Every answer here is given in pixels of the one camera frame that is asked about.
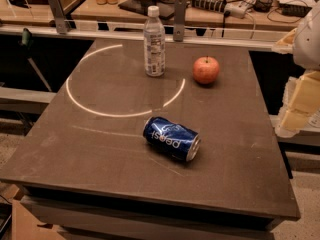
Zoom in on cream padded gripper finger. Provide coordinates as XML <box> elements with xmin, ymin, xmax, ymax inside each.
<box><xmin>275</xmin><ymin>70</ymin><xmax>320</xmax><ymax>138</ymax></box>

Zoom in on blue pepsi can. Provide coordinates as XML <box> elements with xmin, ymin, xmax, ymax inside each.
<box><xmin>143</xmin><ymin>117</ymin><xmax>200</xmax><ymax>162</ymax></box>

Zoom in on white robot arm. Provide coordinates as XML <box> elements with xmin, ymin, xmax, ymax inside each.
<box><xmin>272</xmin><ymin>1</ymin><xmax>320</xmax><ymax>138</ymax></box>

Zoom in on red apple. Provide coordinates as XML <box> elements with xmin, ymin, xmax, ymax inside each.
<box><xmin>192</xmin><ymin>56</ymin><xmax>220</xmax><ymax>85</ymax></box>

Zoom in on clear plastic water bottle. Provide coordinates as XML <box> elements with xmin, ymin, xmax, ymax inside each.
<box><xmin>143</xmin><ymin>6</ymin><xmax>165</xmax><ymax>77</ymax></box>

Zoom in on black monitor stand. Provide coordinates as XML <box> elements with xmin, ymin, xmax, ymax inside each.
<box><xmin>118</xmin><ymin>0</ymin><xmax>174</xmax><ymax>20</ymax></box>

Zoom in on power strip with cables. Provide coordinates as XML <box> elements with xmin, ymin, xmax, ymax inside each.
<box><xmin>191</xmin><ymin>0</ymin><xmax>253</xmax><ymax>19</ymax></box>

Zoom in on right metal bracket post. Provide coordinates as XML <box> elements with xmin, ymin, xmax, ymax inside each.
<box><xmin>173</xmin><ymin>0</ymin><xmax>187</xmax><ymax>42</ymax></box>

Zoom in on metal bracket post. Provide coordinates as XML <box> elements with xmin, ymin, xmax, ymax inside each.
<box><xmin>173</xmin><ymin>0</ymin><xmax>187</xmax><ymax>42</ymax></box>
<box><xmin>48</xmin><ymin>0</ymin><xmax>70</xmax><ymax>34</ymax></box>

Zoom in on metal rail frame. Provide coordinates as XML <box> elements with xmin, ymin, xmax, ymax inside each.
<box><xmin>0</xmin><ymin>23</ymin><xmax>294</xmax><ymax>53</ymax></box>

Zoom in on left metal bracket post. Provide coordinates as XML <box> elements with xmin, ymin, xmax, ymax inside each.
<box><xmin>48</xmin><ymin>0</ymin><xmax>70</xmax><ymax>34</ymax></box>

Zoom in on green handled tool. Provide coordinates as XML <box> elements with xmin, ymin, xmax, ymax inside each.
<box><xmin>19</xmin><ymin>28</ymin><xmax>52</xmax><ymax>92</ymax></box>

